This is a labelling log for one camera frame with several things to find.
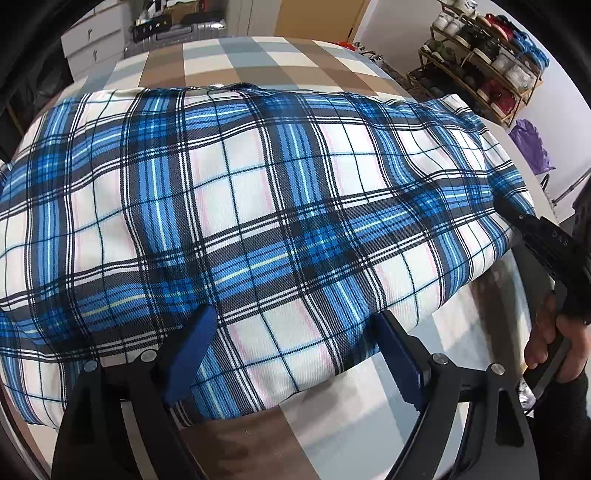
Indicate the person's right forearm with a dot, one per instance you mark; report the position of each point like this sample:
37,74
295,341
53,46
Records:
565,429

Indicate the wooden shoe rack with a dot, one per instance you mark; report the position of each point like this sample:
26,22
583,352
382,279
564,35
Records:
516,108

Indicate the black perforated box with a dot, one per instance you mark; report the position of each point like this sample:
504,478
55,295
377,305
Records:
157,30

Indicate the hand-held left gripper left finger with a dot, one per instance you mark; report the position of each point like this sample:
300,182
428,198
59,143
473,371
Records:
191,356

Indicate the rows of shoes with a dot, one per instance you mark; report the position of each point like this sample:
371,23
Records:
489,46

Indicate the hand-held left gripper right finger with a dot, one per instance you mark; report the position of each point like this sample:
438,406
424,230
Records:
398,356

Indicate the blue plaid shirt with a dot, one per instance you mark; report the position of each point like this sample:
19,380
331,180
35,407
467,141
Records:
258,207

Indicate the person's right hand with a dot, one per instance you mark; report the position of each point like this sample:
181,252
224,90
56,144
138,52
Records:
540,337

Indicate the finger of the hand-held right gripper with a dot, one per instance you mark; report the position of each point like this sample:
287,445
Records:
510,210

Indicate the white desk with drawers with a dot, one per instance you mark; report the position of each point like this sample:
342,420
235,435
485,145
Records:
92,46

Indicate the silver suitcase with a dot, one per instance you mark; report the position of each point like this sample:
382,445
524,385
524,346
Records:
184,41

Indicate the brown checked table cover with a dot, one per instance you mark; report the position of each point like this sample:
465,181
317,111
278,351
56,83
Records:
286,60

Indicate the purple bag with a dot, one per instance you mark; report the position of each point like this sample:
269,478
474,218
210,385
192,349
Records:
531,145

